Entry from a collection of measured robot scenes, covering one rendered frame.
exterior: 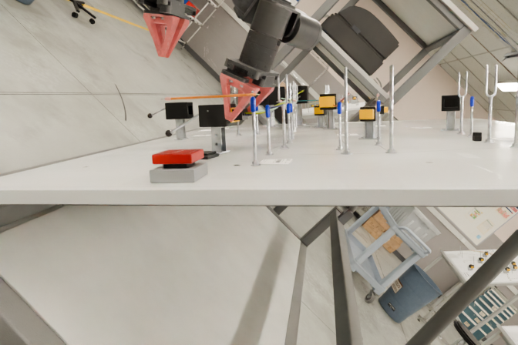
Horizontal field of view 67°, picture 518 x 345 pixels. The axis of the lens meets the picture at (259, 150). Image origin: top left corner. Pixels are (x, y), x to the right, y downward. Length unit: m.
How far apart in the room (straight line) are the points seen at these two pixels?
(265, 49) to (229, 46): 7.89
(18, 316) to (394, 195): 0.49
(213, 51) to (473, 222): 6.46
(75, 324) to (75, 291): 0.06
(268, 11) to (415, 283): 4.68
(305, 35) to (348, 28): 1.03
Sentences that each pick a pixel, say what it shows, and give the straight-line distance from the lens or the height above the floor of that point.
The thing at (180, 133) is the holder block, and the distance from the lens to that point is 1.06.
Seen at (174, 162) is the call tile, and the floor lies 1.09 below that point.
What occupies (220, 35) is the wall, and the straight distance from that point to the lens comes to 8.62.
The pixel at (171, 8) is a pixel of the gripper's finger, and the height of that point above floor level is 1.19.
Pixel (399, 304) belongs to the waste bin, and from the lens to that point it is 5.21.
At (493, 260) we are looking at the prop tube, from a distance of 0.64.
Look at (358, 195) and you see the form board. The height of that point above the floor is 1.22.
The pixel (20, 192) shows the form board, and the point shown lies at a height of 0.94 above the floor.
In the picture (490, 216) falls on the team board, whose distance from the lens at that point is 9.30.
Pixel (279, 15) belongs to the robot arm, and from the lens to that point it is 0.66.
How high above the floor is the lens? 1.26
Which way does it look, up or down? 12 degrees down
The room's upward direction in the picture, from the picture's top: 44 degrees clockwise
